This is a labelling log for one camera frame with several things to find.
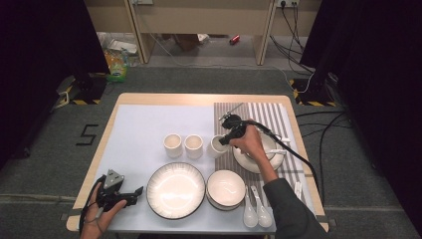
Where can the white crumpled paper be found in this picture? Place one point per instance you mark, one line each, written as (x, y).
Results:
(203, 37)

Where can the brown cardboard box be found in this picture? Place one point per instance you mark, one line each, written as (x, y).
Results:
(187, 42)

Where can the white wall socket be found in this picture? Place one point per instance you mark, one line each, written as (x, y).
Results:
(287, 2)

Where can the striped woven placemat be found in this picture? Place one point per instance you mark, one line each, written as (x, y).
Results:
(225, 166)

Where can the black stand base hazard tape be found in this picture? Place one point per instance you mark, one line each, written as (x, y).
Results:
(89, 89)
(308, 91)

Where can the green yellow plastic bag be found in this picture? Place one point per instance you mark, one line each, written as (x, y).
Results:
(117, 68)

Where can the clear plastic bag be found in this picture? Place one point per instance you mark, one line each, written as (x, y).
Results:
(122, 45)

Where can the white cup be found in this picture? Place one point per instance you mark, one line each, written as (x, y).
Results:
(172, 146)
(214, 151)
(193, 146)

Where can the person's left hand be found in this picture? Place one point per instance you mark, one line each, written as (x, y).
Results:
(99, 220)

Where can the white ceramic spoon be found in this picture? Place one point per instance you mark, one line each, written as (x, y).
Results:
(264, 217)
(250, 217)
(278, 152)

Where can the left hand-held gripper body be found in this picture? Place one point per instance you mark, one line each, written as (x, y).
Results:
(112, 197)

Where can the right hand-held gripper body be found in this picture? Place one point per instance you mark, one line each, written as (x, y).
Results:
(235, 125)

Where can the red can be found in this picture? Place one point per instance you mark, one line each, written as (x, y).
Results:
(234, 39)

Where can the person's right hand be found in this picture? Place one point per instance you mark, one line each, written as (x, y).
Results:
(253, 142)

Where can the beige wooden desk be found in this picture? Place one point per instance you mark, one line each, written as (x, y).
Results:
(199, 16)

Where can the bundle of white chopsticks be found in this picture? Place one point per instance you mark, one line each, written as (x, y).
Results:
(297, 189)

